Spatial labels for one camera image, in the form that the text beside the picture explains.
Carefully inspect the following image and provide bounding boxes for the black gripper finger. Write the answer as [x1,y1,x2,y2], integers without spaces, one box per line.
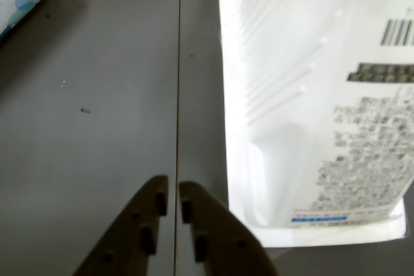
[72,175,169,276]
[179,181,281,276]

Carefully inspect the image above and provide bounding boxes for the white packaged sandwich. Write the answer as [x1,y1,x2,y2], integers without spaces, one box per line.
[215,0,414,248]

